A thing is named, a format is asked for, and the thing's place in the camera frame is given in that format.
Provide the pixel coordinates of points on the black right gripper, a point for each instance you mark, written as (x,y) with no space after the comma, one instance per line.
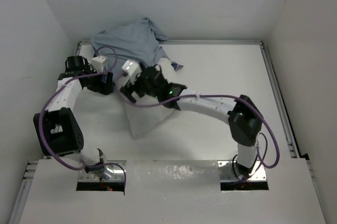
(127,90)

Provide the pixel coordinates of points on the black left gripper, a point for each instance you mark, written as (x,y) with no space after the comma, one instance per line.
(99,87)

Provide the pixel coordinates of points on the white pillow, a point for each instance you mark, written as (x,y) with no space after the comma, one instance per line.
(143,120)

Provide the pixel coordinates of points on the blue patterned pillowcase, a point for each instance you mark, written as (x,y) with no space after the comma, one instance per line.
(138,41)

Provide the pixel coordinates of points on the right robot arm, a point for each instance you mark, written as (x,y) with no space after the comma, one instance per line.
(242,117)

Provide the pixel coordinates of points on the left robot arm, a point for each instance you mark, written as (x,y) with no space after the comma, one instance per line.
(57,129)

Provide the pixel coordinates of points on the white front cover board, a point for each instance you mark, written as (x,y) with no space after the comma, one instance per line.
(173,192)

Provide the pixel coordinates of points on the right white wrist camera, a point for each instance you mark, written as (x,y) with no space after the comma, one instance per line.
(132,69)

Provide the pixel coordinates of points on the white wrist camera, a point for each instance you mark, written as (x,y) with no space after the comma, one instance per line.
(99,63)
(132,69)

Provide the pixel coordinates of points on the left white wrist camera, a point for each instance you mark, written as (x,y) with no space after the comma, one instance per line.
(99,63)

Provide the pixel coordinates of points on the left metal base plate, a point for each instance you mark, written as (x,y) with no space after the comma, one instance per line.
(111,173)

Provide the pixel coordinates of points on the aluminium table frame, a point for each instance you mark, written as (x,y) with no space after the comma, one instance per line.
(208,68)

